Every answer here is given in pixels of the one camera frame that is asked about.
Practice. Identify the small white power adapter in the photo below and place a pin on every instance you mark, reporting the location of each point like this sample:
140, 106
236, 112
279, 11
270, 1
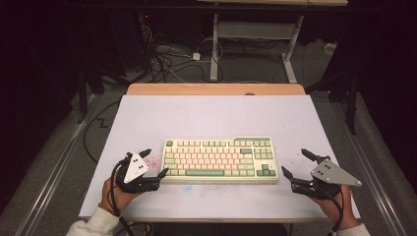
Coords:
196, 56

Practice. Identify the white metal desk frame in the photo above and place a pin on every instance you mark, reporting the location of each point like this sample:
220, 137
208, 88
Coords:
213, 49

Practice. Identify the person's left hand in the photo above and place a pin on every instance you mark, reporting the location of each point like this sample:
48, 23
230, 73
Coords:
118, 198

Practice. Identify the metal floor rail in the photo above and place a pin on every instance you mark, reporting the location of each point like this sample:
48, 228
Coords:
60, 167
367, 170

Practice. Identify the cream and green keyboard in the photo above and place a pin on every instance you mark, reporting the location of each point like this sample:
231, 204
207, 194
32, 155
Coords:
219, 160

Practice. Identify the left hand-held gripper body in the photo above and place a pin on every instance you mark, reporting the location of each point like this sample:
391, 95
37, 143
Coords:
135, 167

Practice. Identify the person's right hand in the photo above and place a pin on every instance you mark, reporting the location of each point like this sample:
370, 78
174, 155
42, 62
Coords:
334, 209

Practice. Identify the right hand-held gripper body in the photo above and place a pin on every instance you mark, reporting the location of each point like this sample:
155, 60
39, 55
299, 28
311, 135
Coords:
331, 173

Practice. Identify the black metal stand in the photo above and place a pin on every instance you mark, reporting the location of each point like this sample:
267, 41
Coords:
352, 105
82, 98

